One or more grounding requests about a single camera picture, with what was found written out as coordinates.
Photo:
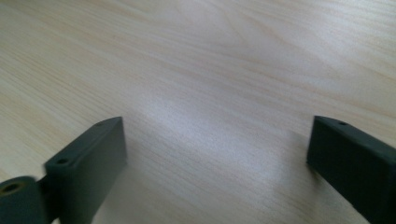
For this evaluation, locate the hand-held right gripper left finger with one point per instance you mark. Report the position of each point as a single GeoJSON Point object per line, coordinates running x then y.
{"type": "Point", "coordinates": [87, 165]}

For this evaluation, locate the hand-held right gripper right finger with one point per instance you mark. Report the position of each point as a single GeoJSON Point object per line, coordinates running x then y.
{"type": "Point", "coordinates": [351, 161]}

